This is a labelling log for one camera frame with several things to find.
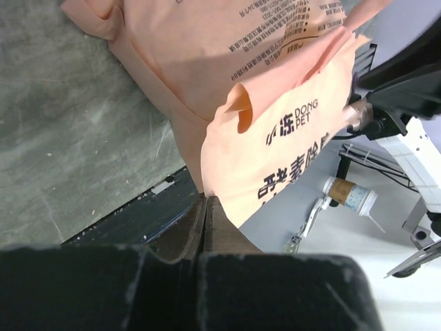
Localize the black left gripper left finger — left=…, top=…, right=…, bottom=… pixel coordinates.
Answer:
left=1, top=198, right=207, bottom=330

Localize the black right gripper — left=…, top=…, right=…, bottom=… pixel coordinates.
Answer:
left=347, top=23, right=440, bottom=140

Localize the metal bracket on floor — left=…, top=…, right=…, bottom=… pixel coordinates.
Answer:
left=283, top=197, right=331, bottom=254

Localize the grey wheeled stand base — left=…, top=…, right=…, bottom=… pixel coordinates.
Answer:
left=385, top=198, right=440, bottom=278

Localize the orange cat litter bag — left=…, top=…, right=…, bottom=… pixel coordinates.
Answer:
left=61, top=1, right=387, bottom=227

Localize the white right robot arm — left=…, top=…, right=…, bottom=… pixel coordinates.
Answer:
left=358, top=20, right=440, bottom=223

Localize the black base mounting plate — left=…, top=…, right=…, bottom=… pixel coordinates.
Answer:
left=65, top=167, right=198, bottom=245

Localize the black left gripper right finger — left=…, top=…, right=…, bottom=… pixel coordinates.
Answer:
left=196, top=195, right=383, bottom=331

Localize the paper coffee cup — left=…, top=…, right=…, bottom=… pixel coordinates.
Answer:
left=322, top=177, right=378, bottom=217

